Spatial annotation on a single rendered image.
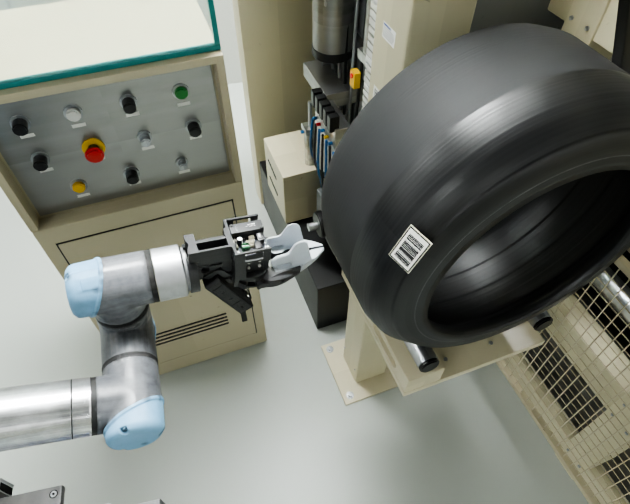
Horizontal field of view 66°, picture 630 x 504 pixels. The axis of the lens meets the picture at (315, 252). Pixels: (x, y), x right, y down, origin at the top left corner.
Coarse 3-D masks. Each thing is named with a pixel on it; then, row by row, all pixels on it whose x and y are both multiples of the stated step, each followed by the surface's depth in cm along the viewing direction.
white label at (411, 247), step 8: (408, 232) 67; (416, 232) 66; (400, 240) 68; (408, 240) 67; (416, 240) 66; (424, 240) 66; (400, 248) 68; (408, 248) 68; (416, 248) 67; (424, 248) 66; (392, 256) 70; (400, 256) 69; (408, 256) 68; (416, 256) 67; (400, 264) 69; (408, 264) 68; (408, 272) 69
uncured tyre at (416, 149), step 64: (448, 64) 70; (512, 64) 67; (576, 64) 66; (384, 128) 72; (448, 128) 65; (512, 128) 61; (576, 128) 61; (384, 192) 70; (448, 192) 64; (512, 192) 63; (576, 192) 103; (384, 256) 71; (448, 256) 69; (512, 256) 111; (576, 256) 102; (384, 320) 82; (448, 320) 105; (512, 320) 97
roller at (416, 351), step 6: (408, 342) 102; (408, 348) 102; (414, 348) 101; (420, 348) 100; (426, 348) 100; (414, 354) 101; (420, 354) 99; (426, 354) 99; (432, 354) 99; (414, 360) 101; (420, 360) 99; (426, 360) 99; (432, 360) 98; (438, 360) 99; (420, 366) 99; (426, 366) 98; (432, 366) 100
